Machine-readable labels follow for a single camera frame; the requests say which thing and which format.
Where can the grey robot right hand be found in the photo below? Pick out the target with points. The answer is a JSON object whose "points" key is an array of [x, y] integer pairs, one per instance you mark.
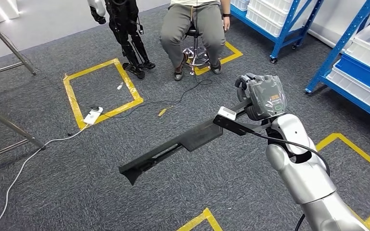
{"points": [[264, 95]]}

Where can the white power strip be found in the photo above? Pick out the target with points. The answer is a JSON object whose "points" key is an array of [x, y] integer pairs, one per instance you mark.
{"points": [[92, 117]]}

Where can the person's left forearm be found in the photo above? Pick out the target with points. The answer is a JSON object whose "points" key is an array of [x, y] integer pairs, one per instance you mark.
{"points": [[225, 6]]}

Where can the yellow screwdriver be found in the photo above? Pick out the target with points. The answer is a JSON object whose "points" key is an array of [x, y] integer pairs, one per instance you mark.
{"points": [[162, 112]]}

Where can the black plastic frame part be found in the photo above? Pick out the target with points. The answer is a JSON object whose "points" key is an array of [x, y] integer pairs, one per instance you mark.
{"points": [[201, 135]]}

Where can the person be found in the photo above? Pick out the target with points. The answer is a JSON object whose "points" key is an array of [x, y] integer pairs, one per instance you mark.
{"points": [[178, 28]]}

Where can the black humanoid robot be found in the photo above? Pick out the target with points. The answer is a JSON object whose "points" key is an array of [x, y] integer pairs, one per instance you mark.
{"points": [[124, 25]]}

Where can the person's left hand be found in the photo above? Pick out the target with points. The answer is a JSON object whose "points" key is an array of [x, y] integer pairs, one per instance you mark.
{"points": [[226, 23]]}

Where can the blue plastic bin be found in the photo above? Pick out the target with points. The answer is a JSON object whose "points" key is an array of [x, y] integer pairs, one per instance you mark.
{"points": [[363, 75]]}

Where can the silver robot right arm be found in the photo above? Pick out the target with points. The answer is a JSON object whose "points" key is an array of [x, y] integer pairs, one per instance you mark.
{"points": [[300, 178]]}

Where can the yellow floor tape square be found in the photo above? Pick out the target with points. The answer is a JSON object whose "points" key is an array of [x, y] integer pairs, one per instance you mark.
{"points": [[191, 220], [223, 62], [357, 150], [91, 68]]}

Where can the white box plinth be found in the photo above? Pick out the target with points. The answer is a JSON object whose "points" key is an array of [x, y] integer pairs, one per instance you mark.
{"points": [[0, 9]]}

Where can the small white charger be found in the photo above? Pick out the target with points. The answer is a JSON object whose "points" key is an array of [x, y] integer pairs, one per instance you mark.
{"points": [[120, 86]]}

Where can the chrome stool black seat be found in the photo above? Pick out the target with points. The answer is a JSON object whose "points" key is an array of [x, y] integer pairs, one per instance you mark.
{"points": [[196, 52]]}

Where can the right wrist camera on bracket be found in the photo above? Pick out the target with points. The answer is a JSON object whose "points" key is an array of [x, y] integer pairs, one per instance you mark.
{"points": [[226, 113]]}

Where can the blue metal shelf rack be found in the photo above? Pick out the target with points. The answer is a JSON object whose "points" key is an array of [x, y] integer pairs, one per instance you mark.
{"points": [[276, 52], [340, 47]]}

